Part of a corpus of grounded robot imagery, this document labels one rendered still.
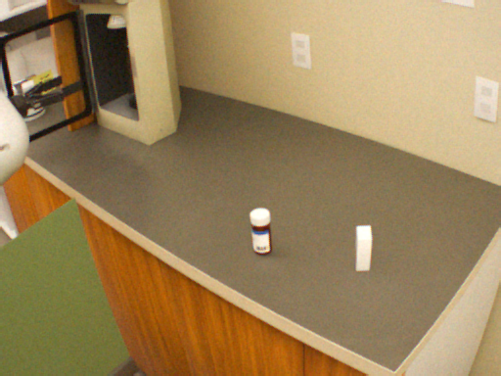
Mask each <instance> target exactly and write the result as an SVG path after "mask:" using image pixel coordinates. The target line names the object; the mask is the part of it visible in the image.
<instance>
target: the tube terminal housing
mask: <svg viewBox="0 0 501 376"><path fill-rule="evenodd" d="M168 3H169V0H128V2H127V3H126V4H122V5H121V4H118V5H115V4H111V5H108V4H105V5H101V4H99V5H94V4H93V5H88V4H87V5H79V7H80V10H83V13H84V14H83V16H84V20H85V17H86V15H88V14H100V15H101V14H106V15H107V14H112V15H114V14H118V15H121V14H123V15H124V17H125V20H126V27H127V35H128V38H127V39H128V43H129V51H130V56H131V57H133V56H135V60H136V61H135V64H136V69H137V71H136V72H137V77H138V78H136V77H133V80H134V85H135V87H134V89H135V93H136V98H137V101H136V103H137V107H138V111H139V121H136V120H133V119H130V118H125V117H122V116H119V115H117V114H115V113H113V114H112V113H110V112H108V111H105V110H103V109H100V107H99V103H98V99H97V97H96V99H97V103H98V111H99V113H97V112H96V116H97V119H98V125H101V126H103V127H106V128H109V129H110V130H112V131H115V132H117V133H119V134H121V135H126V136H127V137H130V138H132V139H135V140H137V141H139V142H141V143H143V144H146V145H148V146H150V145H152V144H154V143H157V141H159V140H160V139H162V138H164V137H166V136H168V135H170V134H172V133H174V132H176V128H177V123H178V119H179V117H180V113H181V108H182V106H181V101H180V95H179V83H178V77H177V71H176V69H177V66H176V61H175V55H174V52H175V50H174V45H173V40H172V37H173V34H172V29H171V25H172V23H171V18H170V10H169V5H168ZM85 27H86V28H87V26H86V21H85Z"/></svg>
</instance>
